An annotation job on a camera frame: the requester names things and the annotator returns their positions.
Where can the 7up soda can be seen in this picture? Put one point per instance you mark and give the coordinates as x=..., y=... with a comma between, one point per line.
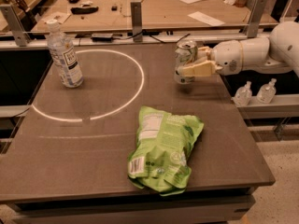
x=185, y=52

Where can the black tool on back table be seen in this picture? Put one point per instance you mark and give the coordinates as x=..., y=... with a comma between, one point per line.
x=84, y=10

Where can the black power adapter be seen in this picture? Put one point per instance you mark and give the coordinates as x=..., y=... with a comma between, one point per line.
x=102, y=37

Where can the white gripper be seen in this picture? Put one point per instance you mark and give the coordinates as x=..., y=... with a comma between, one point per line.
x=226, y=57

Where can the clear sanitizer bottle left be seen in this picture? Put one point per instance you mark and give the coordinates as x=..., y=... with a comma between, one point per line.
x=243, y=95

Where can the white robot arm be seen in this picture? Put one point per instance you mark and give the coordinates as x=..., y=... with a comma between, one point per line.
x=276, y=54

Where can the clear sanitizer bottle right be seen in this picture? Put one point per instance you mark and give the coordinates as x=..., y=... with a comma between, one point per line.
x=267, y=92

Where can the metal bracket post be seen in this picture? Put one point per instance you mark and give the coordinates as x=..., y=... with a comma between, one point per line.
x=251, y=29
x=136, y=19
x=19, y=34

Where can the small black block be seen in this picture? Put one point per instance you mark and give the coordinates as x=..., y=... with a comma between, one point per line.
x=114, y=8

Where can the green rice chip bag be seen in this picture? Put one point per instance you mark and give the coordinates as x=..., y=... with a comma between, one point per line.
x=164, y=142

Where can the clear sanitizer bottle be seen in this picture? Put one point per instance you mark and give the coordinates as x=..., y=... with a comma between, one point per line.
x=243, y=95
x=267, y=92

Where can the small white paper sheet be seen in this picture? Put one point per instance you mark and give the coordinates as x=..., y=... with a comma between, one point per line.
x=199, y=16

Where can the paper note left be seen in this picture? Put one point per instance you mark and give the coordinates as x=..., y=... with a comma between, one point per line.
x=58, y=16

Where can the clear plastic water bottle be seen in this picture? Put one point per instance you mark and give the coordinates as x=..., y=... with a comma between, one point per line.
x=64, y=56

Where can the middle metal bracket post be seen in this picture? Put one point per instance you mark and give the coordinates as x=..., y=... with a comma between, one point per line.
x=136, y=19

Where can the left metal bracket post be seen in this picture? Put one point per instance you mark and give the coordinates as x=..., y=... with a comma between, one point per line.
x=19, y=34

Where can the right metal bracket post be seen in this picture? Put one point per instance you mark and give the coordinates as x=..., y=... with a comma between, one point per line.
x=251, y=29

